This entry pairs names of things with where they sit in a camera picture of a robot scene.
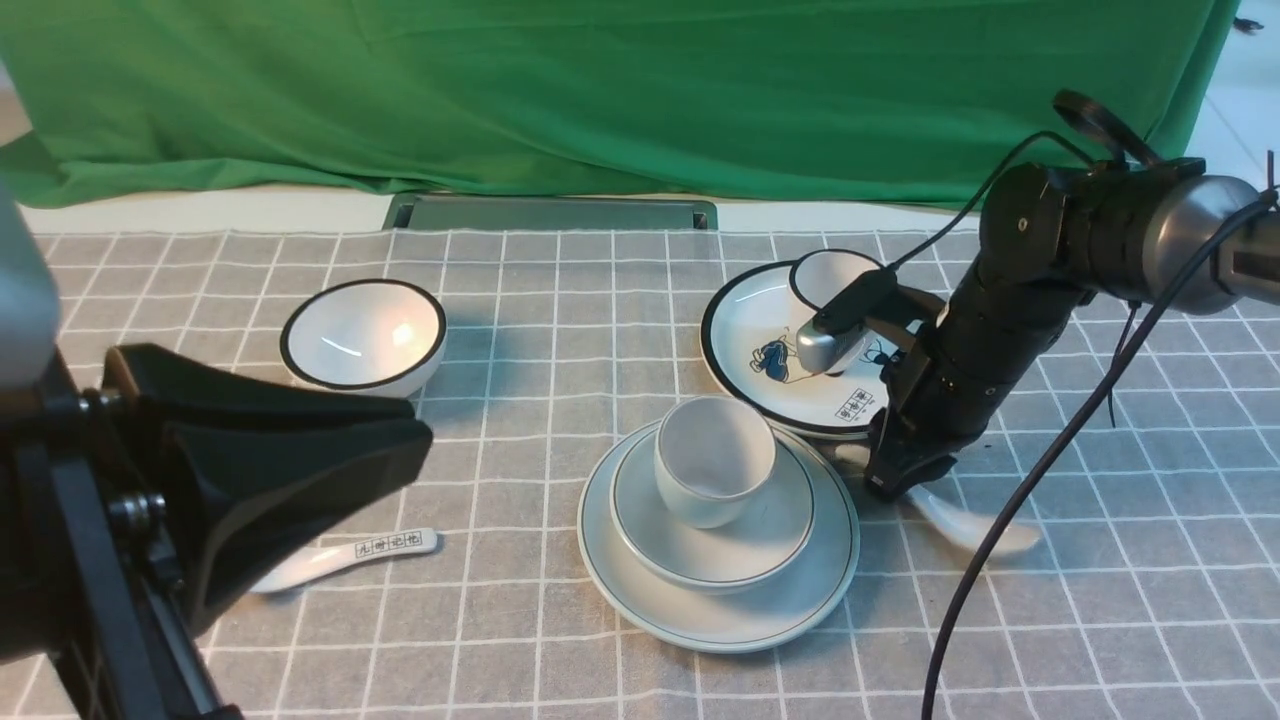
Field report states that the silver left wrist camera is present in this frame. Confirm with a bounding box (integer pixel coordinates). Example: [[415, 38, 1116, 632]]
[[1, 186, 61, 392]]

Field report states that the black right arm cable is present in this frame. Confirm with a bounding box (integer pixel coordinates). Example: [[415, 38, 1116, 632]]
[[884, 129, 1280, 720]]

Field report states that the small black-rimmed white cup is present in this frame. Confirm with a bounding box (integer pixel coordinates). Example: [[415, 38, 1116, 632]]
[[788, 249, 883, 313]]

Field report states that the black-rimmed white bowl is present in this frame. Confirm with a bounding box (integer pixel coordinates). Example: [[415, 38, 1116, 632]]
[[279, 278, 449, 398]]

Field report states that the white handleless tea cup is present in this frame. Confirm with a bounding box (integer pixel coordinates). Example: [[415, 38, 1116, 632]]
[[653, 395, 777, 529]]

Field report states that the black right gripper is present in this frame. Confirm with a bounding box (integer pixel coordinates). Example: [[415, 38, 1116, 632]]
[[864, 165, 1091, 501]]

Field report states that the grey checked tablecloth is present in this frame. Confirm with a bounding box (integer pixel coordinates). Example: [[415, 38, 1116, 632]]
[[38, 231, 1279, 719]]

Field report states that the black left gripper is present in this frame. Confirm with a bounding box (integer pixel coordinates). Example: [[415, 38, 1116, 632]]
[[3, 343, 433, 719]]

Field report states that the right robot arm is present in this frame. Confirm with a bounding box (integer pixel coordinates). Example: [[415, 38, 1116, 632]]
[[864, 158, 1260, 501]]

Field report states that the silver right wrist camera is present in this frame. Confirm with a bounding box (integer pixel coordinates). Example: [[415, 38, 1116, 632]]
[[795, 268, 897, 374]]

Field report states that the plain white ceramic spoon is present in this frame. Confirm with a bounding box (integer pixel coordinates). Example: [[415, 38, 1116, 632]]
[[835, 443, 1044, 559]]

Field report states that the white shallow bowl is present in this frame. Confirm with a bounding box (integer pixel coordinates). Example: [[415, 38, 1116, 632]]
[[611, 429, 817, 594]]

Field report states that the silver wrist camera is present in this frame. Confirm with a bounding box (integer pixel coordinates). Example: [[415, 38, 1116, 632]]
[[795, 268, 897, 374], [1, 186, 61, 392]]

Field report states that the black-rimmed cartoon plate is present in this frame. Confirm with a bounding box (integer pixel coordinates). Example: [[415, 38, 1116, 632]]
[[700, 261, 896, 441]]

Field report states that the large white plate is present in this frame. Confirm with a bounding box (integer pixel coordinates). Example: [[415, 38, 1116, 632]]
[[577, 421, 861, 653]]

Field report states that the white spoon with characters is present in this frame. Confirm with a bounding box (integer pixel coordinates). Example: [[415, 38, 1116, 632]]
[[250, 528, 442, 594]]

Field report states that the green backdrop cloth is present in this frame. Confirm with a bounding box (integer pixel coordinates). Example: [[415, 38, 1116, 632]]
[[1, 1, 1238, 208]]

